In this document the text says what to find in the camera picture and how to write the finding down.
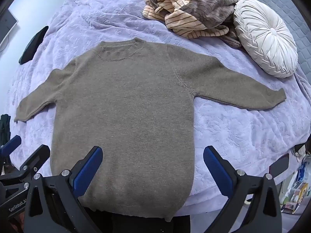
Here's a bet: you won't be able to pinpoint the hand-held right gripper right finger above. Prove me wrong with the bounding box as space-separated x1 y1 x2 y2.
203 146 282 233

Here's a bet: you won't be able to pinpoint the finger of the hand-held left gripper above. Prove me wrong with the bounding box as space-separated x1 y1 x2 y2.
0 135 22 156
21 144 51 175

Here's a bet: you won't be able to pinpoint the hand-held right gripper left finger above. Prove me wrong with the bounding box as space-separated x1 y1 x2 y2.
24 146 104 233

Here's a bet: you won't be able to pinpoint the flat black oval object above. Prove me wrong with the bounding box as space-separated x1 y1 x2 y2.
19 26 49 65

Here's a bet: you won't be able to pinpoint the brown fuzzy cloth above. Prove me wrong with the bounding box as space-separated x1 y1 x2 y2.
149 0 246 48

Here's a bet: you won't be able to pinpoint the white round pleated cushion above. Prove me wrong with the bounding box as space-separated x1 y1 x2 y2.
233 0 298 78

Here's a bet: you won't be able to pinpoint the bedside clutter of small boxes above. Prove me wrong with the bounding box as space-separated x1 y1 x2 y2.
279 146 311 214

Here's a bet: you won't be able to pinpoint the brown knit sweater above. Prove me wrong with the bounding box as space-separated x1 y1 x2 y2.
14 37 287 222

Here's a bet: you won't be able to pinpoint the dark green hanging clothes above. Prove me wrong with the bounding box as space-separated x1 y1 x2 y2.
0 114 11 146

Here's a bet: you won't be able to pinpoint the wall-mounted monitor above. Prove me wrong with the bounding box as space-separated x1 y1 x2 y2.
0 8 18 52

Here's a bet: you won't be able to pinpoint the lavender fleece blanket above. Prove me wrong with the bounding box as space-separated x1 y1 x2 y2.
5 0 311 216

